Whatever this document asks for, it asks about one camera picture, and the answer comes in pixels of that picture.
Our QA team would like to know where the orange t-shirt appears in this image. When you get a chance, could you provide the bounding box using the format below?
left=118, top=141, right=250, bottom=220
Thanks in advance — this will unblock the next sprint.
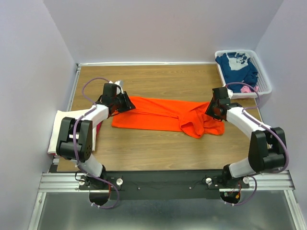
left=112, top=96, right=225, bottom=138

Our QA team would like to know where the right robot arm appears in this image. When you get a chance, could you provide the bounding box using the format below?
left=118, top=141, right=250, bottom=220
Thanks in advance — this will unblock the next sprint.
left=205, top=87, right=289, bottom=186

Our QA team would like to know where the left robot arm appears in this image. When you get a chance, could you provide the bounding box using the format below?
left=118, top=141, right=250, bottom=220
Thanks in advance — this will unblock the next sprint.
left=56, top=81, right=136, bottom=187

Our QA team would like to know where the pink garment in basket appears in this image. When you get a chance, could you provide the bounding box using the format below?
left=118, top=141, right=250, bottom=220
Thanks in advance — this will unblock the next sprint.
left=240, top=85, right=259, bottom=93

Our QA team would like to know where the magenta folded t-shirt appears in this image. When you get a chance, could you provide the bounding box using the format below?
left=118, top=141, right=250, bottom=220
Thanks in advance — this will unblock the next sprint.
left=95, top=121, right=103, bottom=138

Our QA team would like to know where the navy blue printed t-shirt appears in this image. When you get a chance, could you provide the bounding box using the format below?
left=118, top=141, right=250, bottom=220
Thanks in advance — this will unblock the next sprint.
left=215, top=52, right=258, bottom=87

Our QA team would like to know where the white plastic laundry basket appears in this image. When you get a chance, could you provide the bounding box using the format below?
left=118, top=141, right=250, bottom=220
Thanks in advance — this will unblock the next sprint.
left=214, top=49, right=272, bottom=99

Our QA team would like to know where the white folded t-shirt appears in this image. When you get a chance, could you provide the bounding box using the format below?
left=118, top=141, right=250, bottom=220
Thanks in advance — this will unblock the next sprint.
left=47, top=109, right=89, bottom=155

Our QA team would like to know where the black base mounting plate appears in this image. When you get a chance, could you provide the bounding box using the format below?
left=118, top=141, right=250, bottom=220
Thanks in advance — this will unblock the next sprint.
left=75, top=170, right=249, bottom=205

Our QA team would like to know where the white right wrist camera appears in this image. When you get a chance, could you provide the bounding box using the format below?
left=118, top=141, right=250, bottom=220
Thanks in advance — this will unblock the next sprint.
left=227, top=89, right=234, bottom=99

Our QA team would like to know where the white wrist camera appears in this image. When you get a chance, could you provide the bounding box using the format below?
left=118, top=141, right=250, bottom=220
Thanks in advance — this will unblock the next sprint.
left=108, top=80, right=124, bottom=95
left=227, top=89, right=234, bottom=99

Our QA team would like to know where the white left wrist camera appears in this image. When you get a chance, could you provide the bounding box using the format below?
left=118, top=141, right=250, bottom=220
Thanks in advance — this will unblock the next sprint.
left=108, top=80, right=124, bottom=95

